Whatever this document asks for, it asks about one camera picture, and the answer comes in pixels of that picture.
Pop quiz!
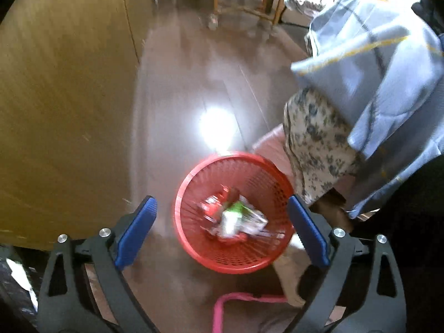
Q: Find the brown wooden cabinet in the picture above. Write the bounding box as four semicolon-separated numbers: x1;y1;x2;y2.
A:
0;0;154;251

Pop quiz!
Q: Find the white floral bed skirt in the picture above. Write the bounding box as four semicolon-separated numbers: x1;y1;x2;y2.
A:
282;88;363;206

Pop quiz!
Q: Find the red plastic mesh basket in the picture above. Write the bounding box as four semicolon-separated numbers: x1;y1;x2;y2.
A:
173;152;298;275

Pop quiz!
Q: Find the pink metal frame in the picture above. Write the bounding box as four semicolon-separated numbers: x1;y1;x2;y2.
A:
212;293;288;333

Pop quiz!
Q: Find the blue checked blanket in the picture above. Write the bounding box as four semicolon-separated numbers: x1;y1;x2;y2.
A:
291;0;444;220

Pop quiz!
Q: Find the red snack wrapper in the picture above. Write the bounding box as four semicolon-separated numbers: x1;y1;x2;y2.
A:
198;187;241;221

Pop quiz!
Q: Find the wooden armchair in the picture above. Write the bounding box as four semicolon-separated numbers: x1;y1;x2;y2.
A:
208;0;291;30

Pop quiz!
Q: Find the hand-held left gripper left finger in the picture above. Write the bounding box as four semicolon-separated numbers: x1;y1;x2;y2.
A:
36;195;158;333

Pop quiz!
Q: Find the silver foil wrapper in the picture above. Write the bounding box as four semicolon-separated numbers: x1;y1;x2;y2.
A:
243;211;270;238

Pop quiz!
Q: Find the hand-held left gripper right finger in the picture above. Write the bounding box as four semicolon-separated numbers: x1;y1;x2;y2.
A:
288;194;407;333

